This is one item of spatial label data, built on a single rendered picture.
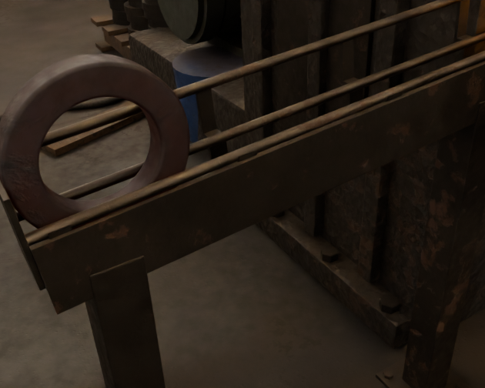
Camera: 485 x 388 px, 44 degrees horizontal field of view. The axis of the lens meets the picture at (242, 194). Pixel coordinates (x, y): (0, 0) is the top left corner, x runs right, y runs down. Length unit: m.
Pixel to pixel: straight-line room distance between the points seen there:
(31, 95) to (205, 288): 0.96
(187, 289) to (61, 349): 0.31
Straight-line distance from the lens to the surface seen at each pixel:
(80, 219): 0.59
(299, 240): 1.46
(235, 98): 1.77
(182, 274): 1.49
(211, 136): 0.69
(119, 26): 2.93
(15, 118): 0.55
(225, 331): 1.33
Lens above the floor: 0.95
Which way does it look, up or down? 32 degrees down
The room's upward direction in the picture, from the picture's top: 3 degrees counter-clockwise
